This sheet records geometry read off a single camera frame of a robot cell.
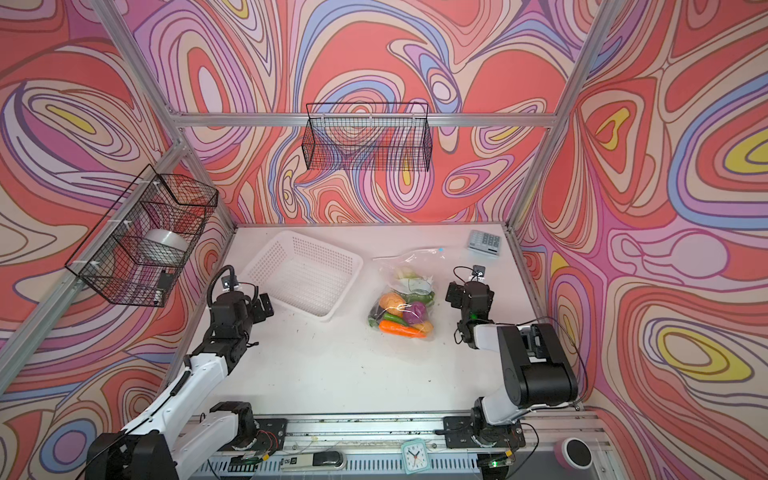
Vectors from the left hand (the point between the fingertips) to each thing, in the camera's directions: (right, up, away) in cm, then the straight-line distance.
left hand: (252, 296), depth 85 cm
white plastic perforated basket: (+9, +5, +20) cm, 22 cm away
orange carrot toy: (+43, -10, -1) cm, 44 cm away
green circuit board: (+3, -39, -14) cm, 42 cm away
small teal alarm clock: (+46, -35, -16) cm, 60 cm away
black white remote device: (+23, -35, -19) cm, 46 cm away
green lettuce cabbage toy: (+47, +2, +3) cm, 47 cm away
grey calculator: (+76, +17, +26) cm, 82 cm away
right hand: (+66, +1, +10) cm, 67 cm away
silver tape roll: (-14, +14, -15) cm, 25 cm away
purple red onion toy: (+47, -4, -3) cm, 47 cm away
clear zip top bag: (+52, +9, +13) cm, 55 cm away
